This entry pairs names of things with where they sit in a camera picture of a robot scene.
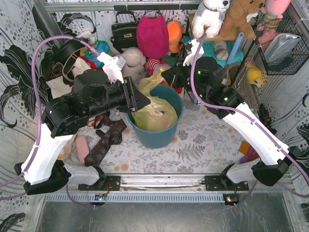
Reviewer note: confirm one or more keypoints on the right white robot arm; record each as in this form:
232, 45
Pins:
275, 157

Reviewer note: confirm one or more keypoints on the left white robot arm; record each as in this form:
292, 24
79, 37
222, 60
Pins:
92, 95

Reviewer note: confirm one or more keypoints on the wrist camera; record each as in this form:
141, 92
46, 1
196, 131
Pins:
191, 48
112, 66

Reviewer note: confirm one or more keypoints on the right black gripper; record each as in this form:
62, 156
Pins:
180, 77

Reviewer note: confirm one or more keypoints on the yellow plush duck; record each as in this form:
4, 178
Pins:
253, 73

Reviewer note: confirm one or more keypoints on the white fluffy plush lamb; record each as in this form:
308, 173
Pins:
135, 61

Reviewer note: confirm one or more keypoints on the pink plush toy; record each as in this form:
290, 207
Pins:
273, 10

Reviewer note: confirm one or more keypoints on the white plush dog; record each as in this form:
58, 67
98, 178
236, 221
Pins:
209, 17

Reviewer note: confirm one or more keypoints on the pink white plush doll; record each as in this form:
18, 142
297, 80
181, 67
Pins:
154, 66

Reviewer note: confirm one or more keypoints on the teal plastic trash bin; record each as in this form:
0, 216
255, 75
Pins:
160, 139

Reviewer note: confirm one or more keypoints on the orange plush toy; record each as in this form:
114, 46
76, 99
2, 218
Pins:
175, 35

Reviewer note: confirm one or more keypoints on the cream canvas tote bag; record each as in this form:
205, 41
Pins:
57, 86

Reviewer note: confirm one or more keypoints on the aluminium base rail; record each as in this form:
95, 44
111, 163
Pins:
171, 183

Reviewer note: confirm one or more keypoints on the magenta felt bag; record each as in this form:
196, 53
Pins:
153, 37

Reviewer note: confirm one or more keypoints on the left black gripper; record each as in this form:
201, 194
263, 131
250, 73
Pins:
130, 94

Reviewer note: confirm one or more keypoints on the yellow plastic trash bag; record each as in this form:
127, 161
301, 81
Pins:
159, 114

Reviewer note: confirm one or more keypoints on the black wire basket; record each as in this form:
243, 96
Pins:
265, 33

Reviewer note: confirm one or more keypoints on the light blue squeegee tool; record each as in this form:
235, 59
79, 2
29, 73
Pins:
231, 56

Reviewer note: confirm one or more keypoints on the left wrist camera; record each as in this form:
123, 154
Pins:
112, 66

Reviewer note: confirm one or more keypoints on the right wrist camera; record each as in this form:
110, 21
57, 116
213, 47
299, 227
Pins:
191, 48

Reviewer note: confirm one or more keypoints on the pink cloth roll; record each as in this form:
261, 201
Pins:
82, 148

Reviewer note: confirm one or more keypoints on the black leather handbag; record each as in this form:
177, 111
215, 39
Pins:
124, 35

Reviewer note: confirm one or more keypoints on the dark patterned necktie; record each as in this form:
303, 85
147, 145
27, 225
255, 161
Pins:
110, 133

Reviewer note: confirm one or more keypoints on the grey foil pouch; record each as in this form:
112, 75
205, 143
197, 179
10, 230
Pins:
281, 46

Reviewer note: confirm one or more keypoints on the brown teddy bear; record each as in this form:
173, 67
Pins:
239, 16

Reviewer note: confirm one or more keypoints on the black hat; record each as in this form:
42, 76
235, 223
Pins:
68, 52

